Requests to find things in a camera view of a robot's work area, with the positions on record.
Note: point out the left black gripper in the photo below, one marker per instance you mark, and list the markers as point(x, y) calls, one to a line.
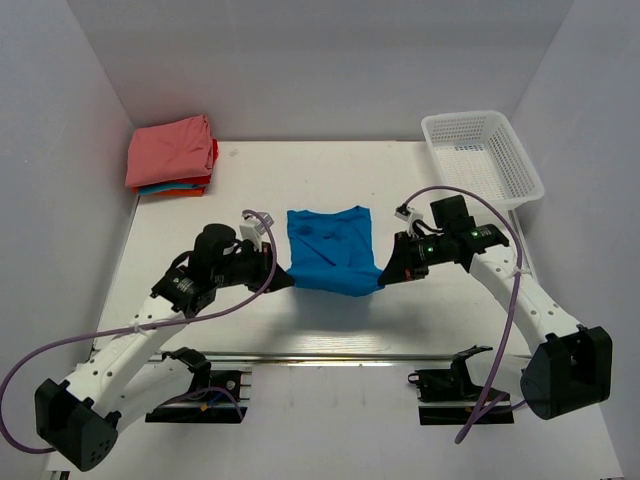
point(262, 260)

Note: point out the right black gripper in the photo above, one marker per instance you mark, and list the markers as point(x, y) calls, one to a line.
point(403, 265)

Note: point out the blue t-shirt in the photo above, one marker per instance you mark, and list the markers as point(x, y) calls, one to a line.
point(333, 252)

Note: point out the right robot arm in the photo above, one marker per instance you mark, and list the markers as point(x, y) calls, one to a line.
point(570, 364)

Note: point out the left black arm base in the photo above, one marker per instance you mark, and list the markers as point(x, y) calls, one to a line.
point(215, 395)

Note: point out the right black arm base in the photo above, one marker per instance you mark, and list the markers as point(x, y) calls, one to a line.
point(447, 395)

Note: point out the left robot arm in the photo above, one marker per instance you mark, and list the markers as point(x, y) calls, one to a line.
point(82, 416)

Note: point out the white plastic basket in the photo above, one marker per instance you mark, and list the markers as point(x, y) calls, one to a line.
point(480, 152)

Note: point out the teal folded t-shirt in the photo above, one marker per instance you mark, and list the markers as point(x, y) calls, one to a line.
point(170, 189)

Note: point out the pink folded t-shirt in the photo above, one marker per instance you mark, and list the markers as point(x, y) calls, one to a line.
point(156, 142)

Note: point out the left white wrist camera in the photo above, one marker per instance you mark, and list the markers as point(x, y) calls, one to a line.
point(252, 227)

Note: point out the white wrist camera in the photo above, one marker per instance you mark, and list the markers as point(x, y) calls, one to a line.
point(413, 220)
point(252, 227)

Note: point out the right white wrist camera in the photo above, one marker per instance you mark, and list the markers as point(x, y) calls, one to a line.
point(413, 220)

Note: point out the aluminium table edge rail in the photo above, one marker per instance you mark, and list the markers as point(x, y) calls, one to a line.
point(324, 358)

